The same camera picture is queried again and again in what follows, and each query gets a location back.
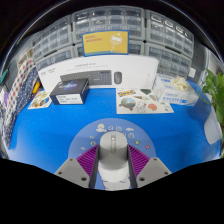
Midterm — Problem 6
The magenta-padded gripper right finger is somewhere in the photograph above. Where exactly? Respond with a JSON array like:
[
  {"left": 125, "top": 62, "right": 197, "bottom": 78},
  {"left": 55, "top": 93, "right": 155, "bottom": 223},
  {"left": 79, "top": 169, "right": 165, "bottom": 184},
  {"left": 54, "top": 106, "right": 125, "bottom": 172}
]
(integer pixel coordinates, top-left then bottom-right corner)
[{"left": 126, "top": 143, "right": 173, "bottom": 189}]

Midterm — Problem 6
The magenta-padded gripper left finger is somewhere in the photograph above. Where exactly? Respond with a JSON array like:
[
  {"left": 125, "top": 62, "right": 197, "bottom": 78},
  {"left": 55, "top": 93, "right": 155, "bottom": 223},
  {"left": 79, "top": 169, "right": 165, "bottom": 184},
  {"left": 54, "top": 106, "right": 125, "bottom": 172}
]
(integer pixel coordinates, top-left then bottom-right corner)
[{"left": 54, "top": 143, "right": 100, "bottom": 189}]

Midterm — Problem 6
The white grey computer mouse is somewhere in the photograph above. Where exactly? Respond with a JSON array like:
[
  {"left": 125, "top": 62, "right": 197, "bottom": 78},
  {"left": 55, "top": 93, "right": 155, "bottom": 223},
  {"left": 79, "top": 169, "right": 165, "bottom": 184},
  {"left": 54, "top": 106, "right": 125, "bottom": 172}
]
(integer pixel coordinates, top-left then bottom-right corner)
[{"left": 97, "top": 131, "right": 130, "bottom": 184}]

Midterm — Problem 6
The round blue printed mouse pad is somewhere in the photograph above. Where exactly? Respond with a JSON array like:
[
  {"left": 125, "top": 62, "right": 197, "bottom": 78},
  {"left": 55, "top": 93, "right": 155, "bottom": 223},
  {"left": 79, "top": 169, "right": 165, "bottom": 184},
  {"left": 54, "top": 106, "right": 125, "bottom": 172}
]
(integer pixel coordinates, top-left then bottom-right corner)
[{"left": 68, "top": 117, "right": 157, "bottom": 192}]

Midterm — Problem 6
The large colourful sticker sheet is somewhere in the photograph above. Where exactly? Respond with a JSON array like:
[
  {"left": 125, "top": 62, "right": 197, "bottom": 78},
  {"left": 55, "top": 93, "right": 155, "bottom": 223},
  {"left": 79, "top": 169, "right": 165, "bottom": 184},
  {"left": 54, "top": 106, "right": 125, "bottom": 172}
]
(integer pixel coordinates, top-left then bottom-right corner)
[{"left": 115, "top": 87, "right": 175, "bottom": 115}]

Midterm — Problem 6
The small colourful sticker sheet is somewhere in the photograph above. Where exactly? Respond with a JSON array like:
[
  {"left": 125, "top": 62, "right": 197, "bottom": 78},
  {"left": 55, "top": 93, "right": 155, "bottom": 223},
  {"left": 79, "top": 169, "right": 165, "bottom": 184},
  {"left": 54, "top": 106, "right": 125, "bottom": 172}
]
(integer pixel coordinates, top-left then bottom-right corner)
[{"left": 27, "top": 89, "right": 53, "bottom": 110}]

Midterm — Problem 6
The small black cardboard box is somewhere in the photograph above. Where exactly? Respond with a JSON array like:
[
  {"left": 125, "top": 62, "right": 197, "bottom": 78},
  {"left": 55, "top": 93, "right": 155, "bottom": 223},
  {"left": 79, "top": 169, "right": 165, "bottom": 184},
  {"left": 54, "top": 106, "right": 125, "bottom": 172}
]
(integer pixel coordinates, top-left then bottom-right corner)
[{"left": 49, "top": 78, "right": 90, "bottom": 106}]

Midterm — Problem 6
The white blue tissue box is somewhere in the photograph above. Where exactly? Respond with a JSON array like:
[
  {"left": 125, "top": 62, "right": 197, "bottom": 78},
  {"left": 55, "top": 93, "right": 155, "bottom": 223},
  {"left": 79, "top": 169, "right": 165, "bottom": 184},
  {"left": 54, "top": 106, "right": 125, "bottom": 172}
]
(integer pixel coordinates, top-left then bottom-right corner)
[{"left": 152, "top": 73, "right": 200, "bottom": 107}]

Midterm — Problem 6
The small yellow object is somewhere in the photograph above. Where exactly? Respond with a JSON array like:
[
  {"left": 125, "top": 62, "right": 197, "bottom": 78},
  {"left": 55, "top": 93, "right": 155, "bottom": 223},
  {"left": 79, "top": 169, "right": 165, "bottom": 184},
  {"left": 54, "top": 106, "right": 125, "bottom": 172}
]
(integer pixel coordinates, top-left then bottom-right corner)
[{"left": 32, "top": 81, "right": 41, "bottom": 95}]

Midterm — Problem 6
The red blue checkered cloth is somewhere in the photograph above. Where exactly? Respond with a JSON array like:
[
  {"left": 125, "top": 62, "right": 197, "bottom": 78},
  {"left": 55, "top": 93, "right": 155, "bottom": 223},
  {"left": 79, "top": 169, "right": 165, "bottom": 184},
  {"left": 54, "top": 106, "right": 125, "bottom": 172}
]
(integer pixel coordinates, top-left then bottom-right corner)
[{"left": 3, "top": 58, "right": 36, "bottom": 124}]

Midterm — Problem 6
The green potted plant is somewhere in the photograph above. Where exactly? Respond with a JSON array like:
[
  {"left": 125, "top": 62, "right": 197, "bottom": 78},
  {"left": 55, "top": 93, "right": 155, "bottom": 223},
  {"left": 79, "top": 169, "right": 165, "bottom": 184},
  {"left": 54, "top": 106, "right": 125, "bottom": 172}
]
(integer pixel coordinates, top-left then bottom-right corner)
[{"left": 198, "top": 68, "right": 224, "bottom": 158}]

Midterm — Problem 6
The white keyboard packaging box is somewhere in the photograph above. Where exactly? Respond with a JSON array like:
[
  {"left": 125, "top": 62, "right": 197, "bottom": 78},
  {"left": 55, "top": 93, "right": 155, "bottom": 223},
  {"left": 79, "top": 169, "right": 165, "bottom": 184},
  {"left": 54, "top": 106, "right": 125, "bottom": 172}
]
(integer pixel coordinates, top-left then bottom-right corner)
[{"left": 37, "top": 54, "right": 159, "bottom": 94}]

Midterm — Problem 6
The white woven basket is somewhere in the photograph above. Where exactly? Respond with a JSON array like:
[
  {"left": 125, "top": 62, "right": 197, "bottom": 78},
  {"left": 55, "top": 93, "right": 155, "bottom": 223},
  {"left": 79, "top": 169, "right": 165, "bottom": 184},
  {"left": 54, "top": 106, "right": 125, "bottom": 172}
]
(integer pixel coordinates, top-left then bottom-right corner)
[{"left": 18, "top": 49, "right": 34, "bottom": 68}]

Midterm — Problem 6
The yellow and blue card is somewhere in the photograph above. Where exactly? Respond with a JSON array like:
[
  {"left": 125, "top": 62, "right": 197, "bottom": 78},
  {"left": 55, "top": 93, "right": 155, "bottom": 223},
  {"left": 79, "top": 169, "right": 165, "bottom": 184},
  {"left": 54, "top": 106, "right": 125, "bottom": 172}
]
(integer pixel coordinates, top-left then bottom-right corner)
[{"left": 81, "top": 30, "right": 130, "bottom": 57}]

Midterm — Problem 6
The teal wall-mounted tool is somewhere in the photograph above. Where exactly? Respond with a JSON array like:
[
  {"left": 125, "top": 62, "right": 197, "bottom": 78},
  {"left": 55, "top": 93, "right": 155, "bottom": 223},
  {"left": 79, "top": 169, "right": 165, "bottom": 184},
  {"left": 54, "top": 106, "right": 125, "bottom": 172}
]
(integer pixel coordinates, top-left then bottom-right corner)
[{"left": 0, "top": 69, "right": 8, "bottom": 83}]

